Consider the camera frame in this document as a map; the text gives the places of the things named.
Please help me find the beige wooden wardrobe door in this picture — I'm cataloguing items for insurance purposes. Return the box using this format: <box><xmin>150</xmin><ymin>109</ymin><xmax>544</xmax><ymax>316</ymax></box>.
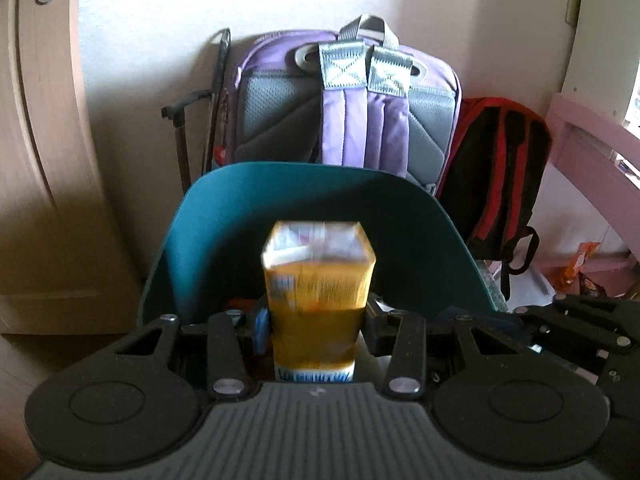
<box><xmin>0</xmin><ymin>0</ymin><xmax>147</xmax><ymax>337</ymax></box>

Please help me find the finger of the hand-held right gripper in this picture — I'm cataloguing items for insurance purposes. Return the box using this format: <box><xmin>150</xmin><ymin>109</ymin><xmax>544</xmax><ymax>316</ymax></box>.
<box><xmin>552</xmin><ymin>292</ymin><xmax>640</xmax><ymax>322</ymax></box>
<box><xmin>514</xmin><ymin>304</ymin><xmax>634</xmax><ymax>351</ymax></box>

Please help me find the orange snack packet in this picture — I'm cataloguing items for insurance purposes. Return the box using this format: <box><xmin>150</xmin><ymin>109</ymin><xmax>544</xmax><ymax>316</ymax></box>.
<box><xmin>560</xmin><ymin>241</ymin><xmax>604</xmax><ymax>294</ymax></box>

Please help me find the yellow drink carton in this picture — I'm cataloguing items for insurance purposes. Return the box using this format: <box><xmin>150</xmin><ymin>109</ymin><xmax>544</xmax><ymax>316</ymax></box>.
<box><xmin>261</xmin><ymin>220</ymin><xmax>377</xmax><ymax>385</ymax></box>

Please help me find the black orange backpack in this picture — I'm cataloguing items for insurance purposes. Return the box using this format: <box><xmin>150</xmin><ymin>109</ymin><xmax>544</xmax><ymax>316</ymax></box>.
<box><xmin>435</xmin><ymin>96</ymin><xmax>554</xmax><ymax>289</ymax></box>

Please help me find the teal plastic bin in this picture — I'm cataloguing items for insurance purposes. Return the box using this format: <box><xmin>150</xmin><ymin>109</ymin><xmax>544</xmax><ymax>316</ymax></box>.
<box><xmin>137</xmin><ymin>160</ymin><xmax>507</xmax><ymax>328</ymax></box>

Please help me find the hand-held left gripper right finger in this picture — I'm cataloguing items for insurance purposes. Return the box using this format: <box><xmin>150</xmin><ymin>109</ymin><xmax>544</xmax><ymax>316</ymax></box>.
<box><xmin>364</xmin><ymin>304</ymin><xmax>522</xmax><ymax>402</ymax></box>

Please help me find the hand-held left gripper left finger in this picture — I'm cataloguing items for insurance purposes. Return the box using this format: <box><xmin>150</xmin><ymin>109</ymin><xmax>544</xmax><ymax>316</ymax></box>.
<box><xmin>113</xmin><ymin>306</ymin><xmax>274</xmax><ymax>403</ymax></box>

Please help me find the white paper stack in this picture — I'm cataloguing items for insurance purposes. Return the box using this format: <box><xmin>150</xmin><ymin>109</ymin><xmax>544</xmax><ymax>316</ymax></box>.
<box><xmin>504</xmin><ymin>259</ymin><xmax>557</xmax><ymax>307</ymax></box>

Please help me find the purple grey backpack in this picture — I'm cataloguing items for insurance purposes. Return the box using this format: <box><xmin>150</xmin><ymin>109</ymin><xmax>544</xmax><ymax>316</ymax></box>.
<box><xmin>232</xmin><ymin>15</ymin><xmax>464</xmax><ymax>197</ymax></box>

